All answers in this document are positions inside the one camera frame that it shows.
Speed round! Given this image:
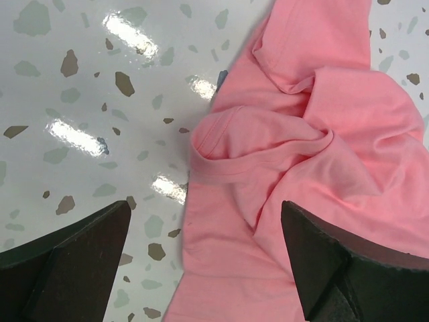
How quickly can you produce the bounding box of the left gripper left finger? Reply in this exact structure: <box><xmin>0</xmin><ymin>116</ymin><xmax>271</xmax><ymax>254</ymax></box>
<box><xmin>1</xmin><ymin>201</ymin><xmax>131</xmax><ymax>322</ymax></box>

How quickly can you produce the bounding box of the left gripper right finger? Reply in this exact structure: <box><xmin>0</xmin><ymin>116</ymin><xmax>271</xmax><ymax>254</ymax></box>
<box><xmin>281</xmin><ymin>201</ymin><xmax>428</xmax><ymax>321</ymax></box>

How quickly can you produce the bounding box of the light pink t shirt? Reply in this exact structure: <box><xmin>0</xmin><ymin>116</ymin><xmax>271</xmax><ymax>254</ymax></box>
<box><xmin>165</xmin><ymin>1</ymin><xmax>428</xmax><ymax>321</ymax></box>

